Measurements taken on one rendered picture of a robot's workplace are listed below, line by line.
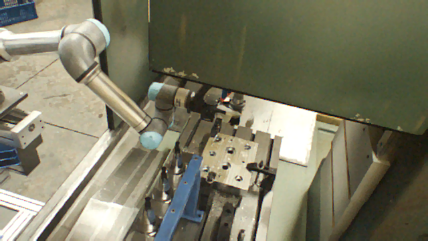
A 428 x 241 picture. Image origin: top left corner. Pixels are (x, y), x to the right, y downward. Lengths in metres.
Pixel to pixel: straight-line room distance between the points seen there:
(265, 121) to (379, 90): 1.42
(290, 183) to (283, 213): 0.21
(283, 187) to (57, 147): 1.88
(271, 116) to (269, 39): 1.47
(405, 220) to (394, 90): 0.39
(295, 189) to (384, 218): 0.96
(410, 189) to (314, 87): 0.35
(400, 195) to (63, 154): 2.47
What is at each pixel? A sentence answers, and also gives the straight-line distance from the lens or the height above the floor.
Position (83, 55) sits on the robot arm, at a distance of 1.18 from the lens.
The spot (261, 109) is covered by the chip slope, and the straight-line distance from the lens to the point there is 2.18.
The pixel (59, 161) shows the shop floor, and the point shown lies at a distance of 2.89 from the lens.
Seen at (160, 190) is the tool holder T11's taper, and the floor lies 1.25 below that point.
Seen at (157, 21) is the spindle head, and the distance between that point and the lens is 0.78.
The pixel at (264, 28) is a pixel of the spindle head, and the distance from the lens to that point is 0.72.
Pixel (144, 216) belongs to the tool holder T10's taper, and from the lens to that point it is 0.93.
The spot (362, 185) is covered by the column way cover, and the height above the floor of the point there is 1.32.
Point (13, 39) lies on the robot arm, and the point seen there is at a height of 1.40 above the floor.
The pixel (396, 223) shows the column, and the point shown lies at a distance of 1.05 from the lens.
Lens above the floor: 2.04
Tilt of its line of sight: 39 degrees down
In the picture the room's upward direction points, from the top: 8 degrees clockwise
